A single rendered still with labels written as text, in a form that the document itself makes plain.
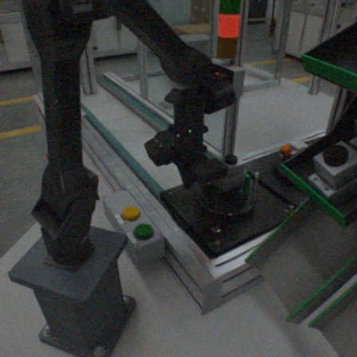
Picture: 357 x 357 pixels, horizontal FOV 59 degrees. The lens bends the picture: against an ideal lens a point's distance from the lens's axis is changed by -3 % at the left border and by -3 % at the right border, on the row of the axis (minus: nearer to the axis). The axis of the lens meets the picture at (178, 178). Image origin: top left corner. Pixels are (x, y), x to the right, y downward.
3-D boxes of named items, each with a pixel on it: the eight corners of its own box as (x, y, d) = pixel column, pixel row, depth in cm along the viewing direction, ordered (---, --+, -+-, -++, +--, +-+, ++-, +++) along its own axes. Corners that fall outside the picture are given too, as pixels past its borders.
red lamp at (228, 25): (225, 37, 76) (227, 16, 73) (213, 34, 79) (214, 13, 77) (241, 36, 78) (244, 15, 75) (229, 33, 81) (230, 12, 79)
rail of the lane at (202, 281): (202, 315, 66) (204, 282, 60) (76, 141, 129) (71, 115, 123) (223, 304, 68) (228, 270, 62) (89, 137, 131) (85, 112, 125)
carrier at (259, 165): (300, 217, 78) (312, 173, 71) (237, 170, 95) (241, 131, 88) (359, 186, 88) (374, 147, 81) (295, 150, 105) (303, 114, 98)
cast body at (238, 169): (223, 192, 73) (225, 166, 69) (211, 182, 76) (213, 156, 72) (251, 181, 77) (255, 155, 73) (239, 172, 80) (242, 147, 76)
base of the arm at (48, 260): (41, 262, 52) (32, 235, 48) (64, 236, 57) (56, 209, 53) (78, 274, 50) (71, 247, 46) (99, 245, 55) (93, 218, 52)
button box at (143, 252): (138, 268, 71) (135, 248, 68) (103, 214, 86) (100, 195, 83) (166, 256, 74) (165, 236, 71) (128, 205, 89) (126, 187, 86)
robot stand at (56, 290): (38, 341, 61) (5, 274, 50) (77, 284, 72) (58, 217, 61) (104, 366, 57) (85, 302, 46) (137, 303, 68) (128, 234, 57)
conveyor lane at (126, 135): (212, 286, 72) (215, 256, 66) (91, 137, 132) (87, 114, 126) (301, 239, 84) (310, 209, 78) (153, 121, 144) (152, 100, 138)
